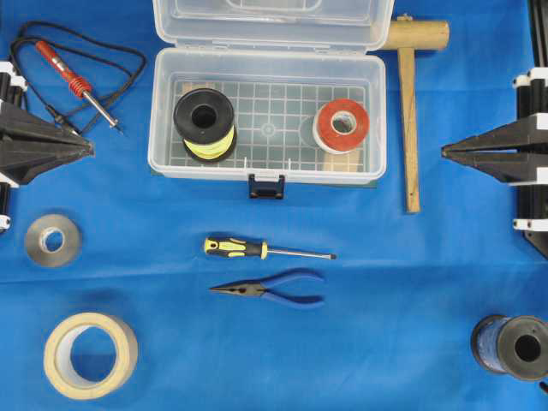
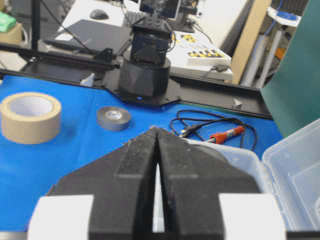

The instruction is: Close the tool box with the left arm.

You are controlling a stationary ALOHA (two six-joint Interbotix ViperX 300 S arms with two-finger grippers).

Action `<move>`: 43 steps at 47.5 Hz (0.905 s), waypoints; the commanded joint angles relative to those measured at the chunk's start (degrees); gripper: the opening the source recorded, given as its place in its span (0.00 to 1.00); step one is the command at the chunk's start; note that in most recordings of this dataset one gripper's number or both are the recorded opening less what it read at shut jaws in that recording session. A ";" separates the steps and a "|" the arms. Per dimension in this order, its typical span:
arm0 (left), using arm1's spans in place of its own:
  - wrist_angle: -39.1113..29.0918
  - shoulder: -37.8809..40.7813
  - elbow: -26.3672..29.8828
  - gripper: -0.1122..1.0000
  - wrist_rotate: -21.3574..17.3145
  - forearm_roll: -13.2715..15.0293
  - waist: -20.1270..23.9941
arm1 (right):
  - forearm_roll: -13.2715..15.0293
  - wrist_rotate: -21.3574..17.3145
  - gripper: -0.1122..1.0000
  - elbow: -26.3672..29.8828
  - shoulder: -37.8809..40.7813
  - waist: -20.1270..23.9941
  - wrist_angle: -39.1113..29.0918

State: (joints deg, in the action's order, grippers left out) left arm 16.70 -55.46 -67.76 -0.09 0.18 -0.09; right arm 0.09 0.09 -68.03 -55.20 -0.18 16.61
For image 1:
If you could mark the blue table cloth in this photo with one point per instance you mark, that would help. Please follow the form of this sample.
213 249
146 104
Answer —
384 326

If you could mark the clear plastic tool box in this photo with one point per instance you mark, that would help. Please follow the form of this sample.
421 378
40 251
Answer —
278 63

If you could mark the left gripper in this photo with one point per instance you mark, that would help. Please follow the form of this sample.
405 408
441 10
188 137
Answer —
20 164

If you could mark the grey tape roll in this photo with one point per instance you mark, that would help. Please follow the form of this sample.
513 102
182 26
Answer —
53 241

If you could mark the red soldering iron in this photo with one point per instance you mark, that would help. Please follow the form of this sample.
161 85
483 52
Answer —
77 84

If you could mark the beige masking tape roll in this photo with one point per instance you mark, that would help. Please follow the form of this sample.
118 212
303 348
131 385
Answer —
82 373

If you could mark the yellow black screwdriver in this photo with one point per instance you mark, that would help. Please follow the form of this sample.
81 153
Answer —
229 247

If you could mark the black frame rail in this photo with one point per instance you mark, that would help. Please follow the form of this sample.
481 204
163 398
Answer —
538 19

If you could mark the blue wire spool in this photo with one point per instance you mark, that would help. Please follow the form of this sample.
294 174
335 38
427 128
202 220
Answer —
515 346

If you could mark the yellow wire spool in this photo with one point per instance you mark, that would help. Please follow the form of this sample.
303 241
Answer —
205 120

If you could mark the red tape roll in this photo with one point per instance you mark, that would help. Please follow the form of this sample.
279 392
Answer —
340 126

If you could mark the wooden mallet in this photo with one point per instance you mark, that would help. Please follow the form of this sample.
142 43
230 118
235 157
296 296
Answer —
406 36

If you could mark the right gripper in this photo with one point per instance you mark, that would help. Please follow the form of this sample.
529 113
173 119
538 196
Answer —
527 168

